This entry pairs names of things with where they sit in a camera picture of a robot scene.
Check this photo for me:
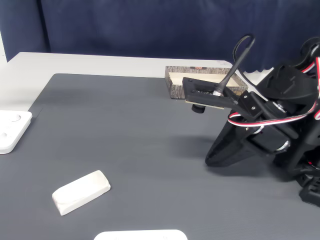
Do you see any grey table mat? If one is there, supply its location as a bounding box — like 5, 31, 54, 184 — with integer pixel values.
0, 73, 320, 240

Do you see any white flat rounded device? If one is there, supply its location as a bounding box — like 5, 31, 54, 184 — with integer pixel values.
93, 229, 188, 240

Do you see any dark blue curtain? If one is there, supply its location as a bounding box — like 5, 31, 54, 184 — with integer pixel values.
0, 0, 320, 75

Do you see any black camera cable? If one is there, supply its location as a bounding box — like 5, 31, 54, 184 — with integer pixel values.
215, 34, 266, 97

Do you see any red white servo cable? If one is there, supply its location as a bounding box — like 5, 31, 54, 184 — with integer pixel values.
226, 98, 320, 133
299, 56, 320, 101

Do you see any white block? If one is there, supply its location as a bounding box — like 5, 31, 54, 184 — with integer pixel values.
51, 169, 112, 217

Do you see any white tray with round recesses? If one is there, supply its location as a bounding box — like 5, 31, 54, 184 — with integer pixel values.
0, 109, 33, 155

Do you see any bark-patterned cardboard box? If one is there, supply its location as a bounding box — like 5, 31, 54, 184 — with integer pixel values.
164, 65, 249, 100

